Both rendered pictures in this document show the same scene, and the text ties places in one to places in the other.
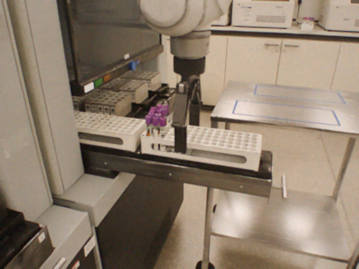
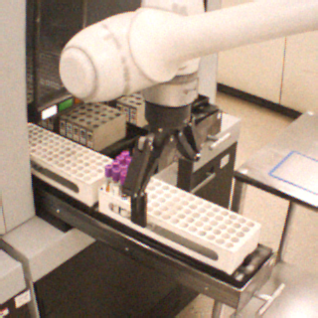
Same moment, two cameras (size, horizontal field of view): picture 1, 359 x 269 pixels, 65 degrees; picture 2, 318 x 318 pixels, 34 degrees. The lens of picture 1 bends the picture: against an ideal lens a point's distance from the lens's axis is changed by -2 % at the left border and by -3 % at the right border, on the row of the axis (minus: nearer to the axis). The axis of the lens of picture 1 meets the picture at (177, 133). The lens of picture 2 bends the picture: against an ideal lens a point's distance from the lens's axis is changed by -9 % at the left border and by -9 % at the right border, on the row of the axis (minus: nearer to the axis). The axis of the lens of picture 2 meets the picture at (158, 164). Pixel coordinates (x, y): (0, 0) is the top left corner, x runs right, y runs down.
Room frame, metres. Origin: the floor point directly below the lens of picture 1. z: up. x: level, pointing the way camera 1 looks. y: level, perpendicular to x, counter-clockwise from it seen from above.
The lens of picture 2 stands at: (-0.12, -0.28, 1.42)
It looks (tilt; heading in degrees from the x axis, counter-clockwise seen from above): 31 degrees down; 19
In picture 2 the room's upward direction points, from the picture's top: 3 degrees clockwise
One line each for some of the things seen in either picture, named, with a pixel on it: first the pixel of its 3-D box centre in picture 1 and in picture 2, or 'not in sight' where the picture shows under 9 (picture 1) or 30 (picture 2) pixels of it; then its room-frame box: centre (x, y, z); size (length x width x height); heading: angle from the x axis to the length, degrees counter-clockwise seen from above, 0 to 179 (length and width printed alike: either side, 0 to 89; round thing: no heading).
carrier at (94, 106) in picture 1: (103, 105); (85, 123); (0.91, 0.25, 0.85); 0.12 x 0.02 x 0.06; 163
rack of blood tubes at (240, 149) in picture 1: (201, 145); (177, 221); (0.65, -0.06, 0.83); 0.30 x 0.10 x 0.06; 73
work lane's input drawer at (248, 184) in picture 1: (152, 156); (119, 216); (0.69, 0.07, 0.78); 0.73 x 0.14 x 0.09; 73
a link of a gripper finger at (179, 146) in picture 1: (180, 138); (138, 208); (0.60, -0.01, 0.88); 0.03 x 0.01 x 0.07; 73
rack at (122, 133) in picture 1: (93, 130); (56, 162); (0.75, 0.24, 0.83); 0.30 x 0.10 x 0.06; 73
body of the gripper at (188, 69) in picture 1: (189, 75); (167, 123); (0.67, -0.03, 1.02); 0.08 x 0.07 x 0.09; 163
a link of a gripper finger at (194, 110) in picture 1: (194, 117); (185, 176); (0.73, -0.05, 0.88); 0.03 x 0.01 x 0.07; 73
